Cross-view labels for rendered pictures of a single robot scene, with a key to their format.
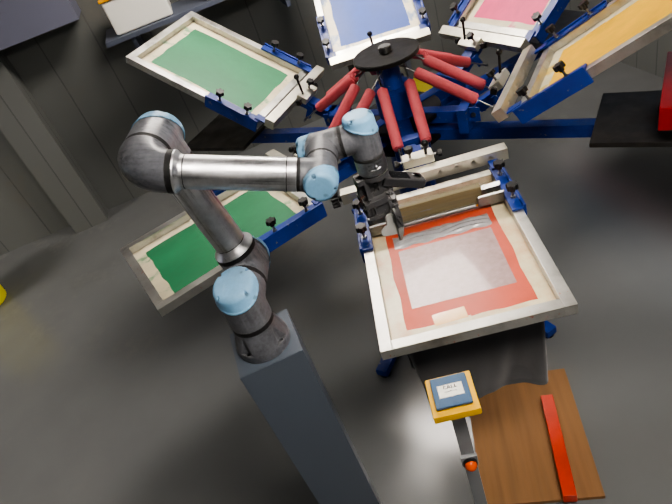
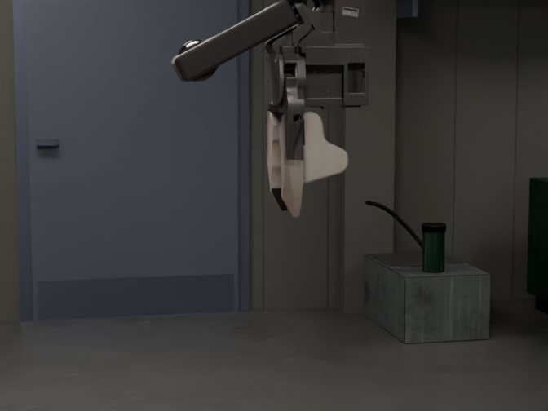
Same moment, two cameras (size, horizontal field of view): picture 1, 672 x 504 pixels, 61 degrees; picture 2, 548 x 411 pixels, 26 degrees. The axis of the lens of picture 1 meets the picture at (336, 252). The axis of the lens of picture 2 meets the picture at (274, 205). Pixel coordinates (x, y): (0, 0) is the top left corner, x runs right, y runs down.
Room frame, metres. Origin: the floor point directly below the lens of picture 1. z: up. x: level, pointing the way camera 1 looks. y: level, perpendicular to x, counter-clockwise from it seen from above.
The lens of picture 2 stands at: (2.26, -0.30, 1.49)
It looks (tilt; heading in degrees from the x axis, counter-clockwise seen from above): 7 degrees down; 174
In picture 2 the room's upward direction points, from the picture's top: straight up
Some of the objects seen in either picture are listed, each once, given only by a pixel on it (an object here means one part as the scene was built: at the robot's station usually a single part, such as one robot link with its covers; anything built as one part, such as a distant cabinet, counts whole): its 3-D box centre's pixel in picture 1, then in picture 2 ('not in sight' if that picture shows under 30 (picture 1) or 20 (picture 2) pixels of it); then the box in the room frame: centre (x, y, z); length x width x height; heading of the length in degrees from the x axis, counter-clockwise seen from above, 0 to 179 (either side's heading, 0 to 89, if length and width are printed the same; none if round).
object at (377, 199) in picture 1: (376, 191); (312, 45); (1.19, -0.15, 1.50); 0.09 x 0.08 x 0.12; 96
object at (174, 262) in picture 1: (240, 199); not in sight; (2.21, 0.31, 1.05); 1.08 x 0.61 x 0.23; 111
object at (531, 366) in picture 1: (479, 357); not in sight; (1.21, -0.32, 0.74); 0.45 x 0.03 x 0.43; 81
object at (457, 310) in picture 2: not in sight; (413, 262); (-4.19, 1.20, 0.37); 0.77 x 0.62 x 0.74; 6
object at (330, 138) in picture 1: (321, 150); not in sight; (1.20, -0.05, 1.66); 0.11 x 0.11 x 0.08; 78
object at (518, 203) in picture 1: (507, 191); not in sight; (1.69, -0.68, 0.98); 0.30 x 0.05 x 0.07; 171
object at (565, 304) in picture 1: (448, 250); not in sight; (1.50, -0.37, 0.97); 0.79 x 0.58 x 0.04; 171
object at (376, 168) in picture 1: (371, 164); not in sight; (1.19, -0.15, 1.58); 0.08 x 0.08 x 0.05
